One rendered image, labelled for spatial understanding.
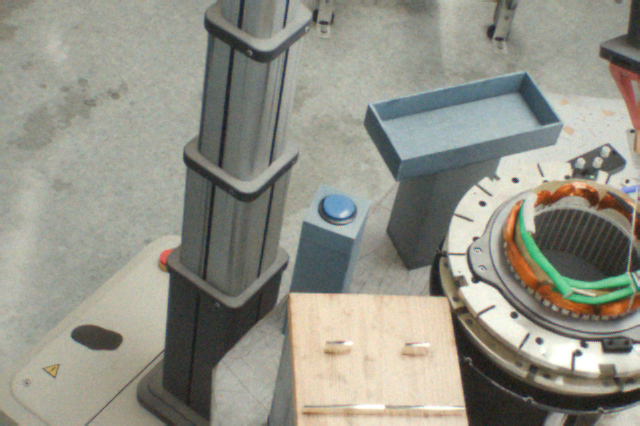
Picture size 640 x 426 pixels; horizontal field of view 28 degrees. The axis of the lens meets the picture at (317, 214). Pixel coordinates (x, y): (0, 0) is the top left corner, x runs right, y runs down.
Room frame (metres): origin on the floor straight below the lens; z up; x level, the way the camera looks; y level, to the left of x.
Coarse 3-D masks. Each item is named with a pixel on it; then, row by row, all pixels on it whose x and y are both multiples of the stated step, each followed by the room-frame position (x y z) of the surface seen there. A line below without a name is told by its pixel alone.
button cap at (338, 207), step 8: (328, 200) 1.06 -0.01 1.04; (336, 200) 1.06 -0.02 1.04; (344, 200) 1.06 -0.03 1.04; (328, 208) 1.04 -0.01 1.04; (336, 208) 1.05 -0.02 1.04; (344, 208) 1.05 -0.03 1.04; (352, 208) 1.05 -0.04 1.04; (328, 216) 1.04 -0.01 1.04; (336, 216) 1.03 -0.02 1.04; (344, 216) 1.04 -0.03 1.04
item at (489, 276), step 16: (480, 240) 0.99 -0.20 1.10; (480, 256) 0.97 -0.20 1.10; (480, 272) 0.94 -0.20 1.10; (496, 272) 0.95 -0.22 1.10; (496, 288) 0.93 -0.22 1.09; (512, 304) 0.91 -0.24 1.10; (544, 320) 0.89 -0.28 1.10; (576, 336) 0.88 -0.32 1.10; (592, 336) 0.88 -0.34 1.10; (608, 336) 0.89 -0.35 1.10; (624, 336) 0.89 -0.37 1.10
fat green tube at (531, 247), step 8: (520, 216) 1.00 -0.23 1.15; (520, 224) 0.99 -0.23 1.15; (520, 232) 0.98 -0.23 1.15; (528, 232) 0.97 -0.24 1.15; (528, 240) 0.96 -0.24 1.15; (528, 248) 0.95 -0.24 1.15; (536, 248) 0.95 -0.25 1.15; (536, 256) 0.94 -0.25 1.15; (544, 264) 0.93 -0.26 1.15; (552, 272) 0.92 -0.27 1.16; (552, 280) 0.91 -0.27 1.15; (560, 280) 0.91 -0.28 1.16; (560, 288) 0.90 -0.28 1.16; (568, 288) 0.90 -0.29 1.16
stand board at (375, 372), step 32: (288, 320) 0.86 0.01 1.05; (320, 320) 0.86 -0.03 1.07; (352, 320) 0.87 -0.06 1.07; (384, 320) 0.87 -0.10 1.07; (416, 320) 0.88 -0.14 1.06; (448, 320) 0.89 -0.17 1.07; (320, 352) 0.81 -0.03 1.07; (352, 352) 0.82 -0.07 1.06; (384, 352) 0.83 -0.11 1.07; (448, 352) 0.85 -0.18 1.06; (320, 384) 0.77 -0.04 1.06; (352, 384) 0.78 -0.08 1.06; (384, 384) 0.79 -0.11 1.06; (416, 384) 0.80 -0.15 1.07; (448, 384) 0.80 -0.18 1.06; (320, 416) 0.73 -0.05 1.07; (352, 416) 0.74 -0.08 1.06; (384, 416) 0.75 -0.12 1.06; (416, 416) 0.75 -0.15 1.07; (448, 416) 0.76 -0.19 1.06
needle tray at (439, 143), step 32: (416, 96) 1.26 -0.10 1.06; (448, 96) 1.28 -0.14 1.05; (480, 96) 1.31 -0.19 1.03; (512, 96) 1.33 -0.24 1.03; (544, 96) 1.30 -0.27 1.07; (384, 128) 1.18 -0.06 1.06; (416, 128) 1.23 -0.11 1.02; (448, 128) 1.25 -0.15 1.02; (480, 128) 1.26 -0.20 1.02; (512, 128) 1.27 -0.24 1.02; (544, 128) 1.24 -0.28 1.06; (384, 160) 1.16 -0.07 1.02; (416, 160) 1.14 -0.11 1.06; (448, 160) 1.17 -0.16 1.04; (480, 160) 1.20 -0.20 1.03; (416, 192) 1.21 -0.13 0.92; (448, 192) 1.20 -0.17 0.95; (416, 224) 1.19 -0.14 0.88; (448, 224) 1.21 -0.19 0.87; (416, 256) 1.19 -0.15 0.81
